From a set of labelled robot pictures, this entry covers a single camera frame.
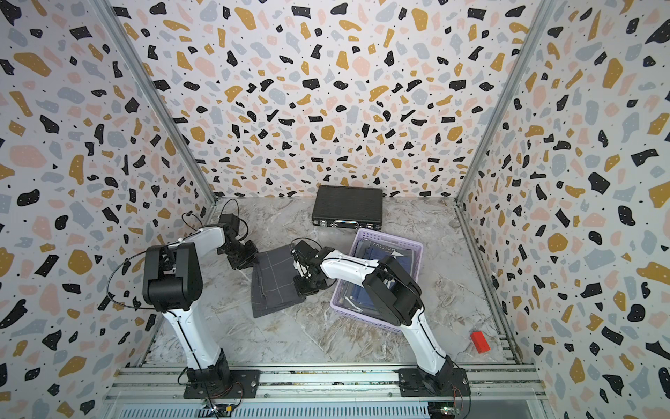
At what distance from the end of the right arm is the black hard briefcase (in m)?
0.28

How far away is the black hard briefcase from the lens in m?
1.09

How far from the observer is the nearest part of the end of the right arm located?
710 millimetres
